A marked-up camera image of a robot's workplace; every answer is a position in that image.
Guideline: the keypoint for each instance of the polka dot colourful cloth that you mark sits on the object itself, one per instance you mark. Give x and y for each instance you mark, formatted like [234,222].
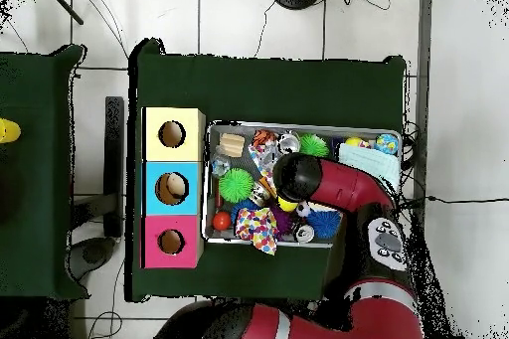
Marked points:
[257,229]

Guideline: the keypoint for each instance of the mint green cloth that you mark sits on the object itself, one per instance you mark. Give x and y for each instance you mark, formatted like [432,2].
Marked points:
[372,160]

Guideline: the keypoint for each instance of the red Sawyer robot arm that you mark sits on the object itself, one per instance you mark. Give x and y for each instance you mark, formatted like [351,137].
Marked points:
[350,184]

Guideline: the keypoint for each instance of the clear shallow mesh bin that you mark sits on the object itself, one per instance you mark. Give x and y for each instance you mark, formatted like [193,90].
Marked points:
[231,236]

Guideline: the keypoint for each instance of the wooden box with three holes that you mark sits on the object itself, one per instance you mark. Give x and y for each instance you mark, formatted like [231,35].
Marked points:
[187,196]

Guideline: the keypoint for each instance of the large green spiky ball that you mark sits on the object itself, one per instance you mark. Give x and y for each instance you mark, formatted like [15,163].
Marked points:
[235,185]

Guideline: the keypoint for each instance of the orange tiger toy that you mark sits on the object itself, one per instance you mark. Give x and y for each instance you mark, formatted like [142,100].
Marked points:
[264,138]

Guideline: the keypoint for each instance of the pale wooden block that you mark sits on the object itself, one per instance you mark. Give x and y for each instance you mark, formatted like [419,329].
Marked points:
[231,145]

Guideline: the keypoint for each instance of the crushed silver can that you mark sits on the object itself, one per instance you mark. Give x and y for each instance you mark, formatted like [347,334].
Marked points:
[289,142]

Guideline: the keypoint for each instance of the yellow smiley ball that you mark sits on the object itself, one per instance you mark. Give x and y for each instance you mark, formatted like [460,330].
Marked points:
[286,205]

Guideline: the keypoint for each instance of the red ball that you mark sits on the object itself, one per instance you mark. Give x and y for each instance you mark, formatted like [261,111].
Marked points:
[222,220]

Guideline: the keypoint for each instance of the small green spiky ball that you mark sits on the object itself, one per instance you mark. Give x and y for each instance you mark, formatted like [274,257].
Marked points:
[313,145]

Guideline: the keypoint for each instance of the blue spiky ball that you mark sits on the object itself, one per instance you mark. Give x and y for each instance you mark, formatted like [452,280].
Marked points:
[324,224]

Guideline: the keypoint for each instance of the blue globe ball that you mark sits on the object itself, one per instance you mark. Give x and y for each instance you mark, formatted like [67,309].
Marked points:
[386,144]

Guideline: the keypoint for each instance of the side table with green cloth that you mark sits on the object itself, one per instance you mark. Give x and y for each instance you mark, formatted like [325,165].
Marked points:
[36,188]

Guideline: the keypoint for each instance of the yellow round object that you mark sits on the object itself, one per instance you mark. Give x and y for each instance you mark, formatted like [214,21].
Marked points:
[7,131]

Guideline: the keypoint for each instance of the black rod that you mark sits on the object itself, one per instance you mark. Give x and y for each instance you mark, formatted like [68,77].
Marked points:
[64,3]

